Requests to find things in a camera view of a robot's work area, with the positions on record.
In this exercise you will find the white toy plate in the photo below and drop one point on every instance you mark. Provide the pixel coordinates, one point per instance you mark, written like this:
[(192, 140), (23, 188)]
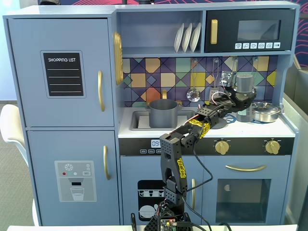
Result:
[(195, 37), (186, 38), (178, 38)]

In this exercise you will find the blue fridge door shopping list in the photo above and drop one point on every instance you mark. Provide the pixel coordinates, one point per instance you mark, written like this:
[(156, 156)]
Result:
[(29, 72)]

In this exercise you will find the blue fridge door water dispenser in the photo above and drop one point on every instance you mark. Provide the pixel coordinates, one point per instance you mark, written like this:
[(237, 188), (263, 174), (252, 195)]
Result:
[(43, 156)]

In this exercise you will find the steel slotted spatula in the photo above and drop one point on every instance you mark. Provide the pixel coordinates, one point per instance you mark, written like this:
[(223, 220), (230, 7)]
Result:
[(213, 92)]

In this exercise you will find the steel slotted skimmer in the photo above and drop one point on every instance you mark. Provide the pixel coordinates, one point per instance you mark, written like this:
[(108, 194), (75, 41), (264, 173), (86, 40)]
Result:
[(193, 95)]

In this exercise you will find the gray salt shaker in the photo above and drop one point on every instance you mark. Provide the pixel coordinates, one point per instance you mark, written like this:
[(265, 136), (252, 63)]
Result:
[(245, 83)]

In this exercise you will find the steel hanging utensil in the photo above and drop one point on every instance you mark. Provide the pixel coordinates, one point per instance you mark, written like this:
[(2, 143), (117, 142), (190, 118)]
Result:
[(234, 66)]

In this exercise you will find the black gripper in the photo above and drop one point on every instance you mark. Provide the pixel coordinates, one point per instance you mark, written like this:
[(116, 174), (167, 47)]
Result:
[(243, 99)]

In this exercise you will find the gold stove knob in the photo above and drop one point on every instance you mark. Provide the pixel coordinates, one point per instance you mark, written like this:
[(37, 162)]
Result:
[(272, 147), (222, 147)]

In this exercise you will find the gray toy sink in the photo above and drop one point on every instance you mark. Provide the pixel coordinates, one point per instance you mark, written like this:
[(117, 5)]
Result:
[(185, 114)]

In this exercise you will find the gray cooking pot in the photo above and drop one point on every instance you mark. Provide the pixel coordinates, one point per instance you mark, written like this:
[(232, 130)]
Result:
[(163, 115)]

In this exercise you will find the gold faucet knob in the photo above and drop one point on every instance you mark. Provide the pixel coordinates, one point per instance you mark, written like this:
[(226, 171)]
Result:
[(179, 103)]

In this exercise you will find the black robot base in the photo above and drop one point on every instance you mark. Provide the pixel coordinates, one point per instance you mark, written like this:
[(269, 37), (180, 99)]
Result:
[(151, 222)]

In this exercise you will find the steel pot with lid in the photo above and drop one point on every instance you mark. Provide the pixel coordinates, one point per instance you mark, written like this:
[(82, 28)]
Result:
[(267, 113)]

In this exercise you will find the blue oven door with window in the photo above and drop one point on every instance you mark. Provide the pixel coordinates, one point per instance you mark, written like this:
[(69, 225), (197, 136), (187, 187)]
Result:
[(276, 173)]

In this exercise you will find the black table clamp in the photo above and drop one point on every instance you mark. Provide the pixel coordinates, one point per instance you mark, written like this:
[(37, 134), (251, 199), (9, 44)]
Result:
[(133, 221)]

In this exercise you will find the steel hanging ladle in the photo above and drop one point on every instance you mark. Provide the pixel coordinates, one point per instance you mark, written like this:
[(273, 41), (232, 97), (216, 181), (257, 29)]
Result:
[(254, 91)]

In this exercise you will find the robot controller board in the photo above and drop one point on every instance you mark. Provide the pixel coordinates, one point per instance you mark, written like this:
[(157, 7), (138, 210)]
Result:
[(168, 222)]

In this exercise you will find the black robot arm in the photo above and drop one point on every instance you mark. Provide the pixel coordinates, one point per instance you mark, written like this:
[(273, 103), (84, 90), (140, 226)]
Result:
[(170, 149)]

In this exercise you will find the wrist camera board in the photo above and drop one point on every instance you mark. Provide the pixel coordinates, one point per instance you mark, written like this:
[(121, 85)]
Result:
[(227, 77)]

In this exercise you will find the gold toy faucet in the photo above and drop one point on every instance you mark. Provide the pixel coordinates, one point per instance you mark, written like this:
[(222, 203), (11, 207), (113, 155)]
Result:
[(164, 94)]

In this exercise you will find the black dome object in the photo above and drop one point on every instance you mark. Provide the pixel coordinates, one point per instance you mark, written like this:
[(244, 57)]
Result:
[(49, 2)]

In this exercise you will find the white chair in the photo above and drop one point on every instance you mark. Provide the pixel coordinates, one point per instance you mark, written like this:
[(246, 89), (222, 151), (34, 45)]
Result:
[(9, 125)]

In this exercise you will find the blue dishwasher door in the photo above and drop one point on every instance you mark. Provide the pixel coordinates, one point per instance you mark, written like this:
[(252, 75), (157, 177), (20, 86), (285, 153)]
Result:
[(132, 168)]

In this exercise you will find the blue wooden toy kitchen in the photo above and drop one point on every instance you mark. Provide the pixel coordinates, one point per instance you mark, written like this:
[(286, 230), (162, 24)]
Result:
[(72, 33)]

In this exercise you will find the black toy microwave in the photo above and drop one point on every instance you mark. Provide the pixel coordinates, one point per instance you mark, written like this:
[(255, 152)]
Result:
[(252, 14)]

